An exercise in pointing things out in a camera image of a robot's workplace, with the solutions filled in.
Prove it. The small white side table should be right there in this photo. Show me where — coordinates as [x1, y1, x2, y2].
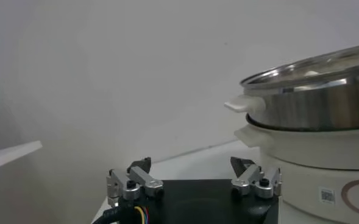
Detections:
[0, 140, 43, 173]

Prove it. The cream electric cooker base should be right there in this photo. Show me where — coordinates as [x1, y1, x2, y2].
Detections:
[233, 123, 359, 224]

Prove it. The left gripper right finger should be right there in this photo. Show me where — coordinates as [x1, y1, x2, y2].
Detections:
[230, 156, 283, 200]

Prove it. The steel perforated steamer basket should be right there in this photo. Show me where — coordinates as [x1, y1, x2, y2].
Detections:
[224, 42, 359, 132]

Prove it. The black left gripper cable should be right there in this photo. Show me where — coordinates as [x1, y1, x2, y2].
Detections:
[92, 205, 151, 224]

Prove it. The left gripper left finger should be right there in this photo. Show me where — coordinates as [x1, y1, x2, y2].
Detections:
[105, 156, 165, 208]

